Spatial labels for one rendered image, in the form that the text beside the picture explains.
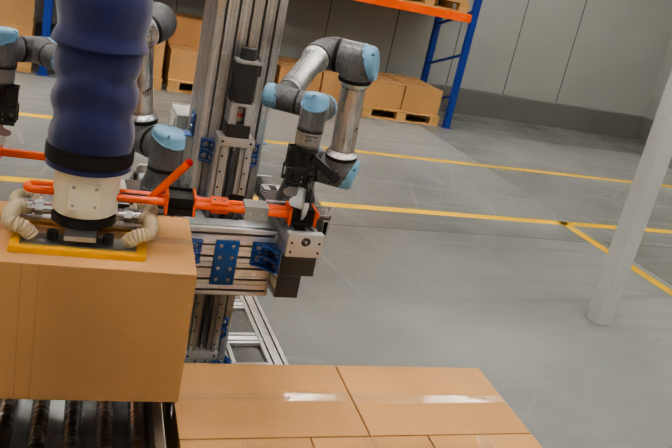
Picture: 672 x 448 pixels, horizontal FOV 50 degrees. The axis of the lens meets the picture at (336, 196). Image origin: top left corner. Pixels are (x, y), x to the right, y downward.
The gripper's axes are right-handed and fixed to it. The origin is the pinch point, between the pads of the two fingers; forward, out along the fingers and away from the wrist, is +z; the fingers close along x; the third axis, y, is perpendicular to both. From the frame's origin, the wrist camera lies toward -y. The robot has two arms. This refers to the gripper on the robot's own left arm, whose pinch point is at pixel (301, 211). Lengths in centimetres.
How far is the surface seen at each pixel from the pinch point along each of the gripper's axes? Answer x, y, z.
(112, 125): 9, 55, -21
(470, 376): -20, -84, 66
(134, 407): 5, 40, 66
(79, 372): 20, 57, 45
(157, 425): 21, 34, 60
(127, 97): 7, 53, -28
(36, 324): 20, 68, 31
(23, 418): 3, 71, 72
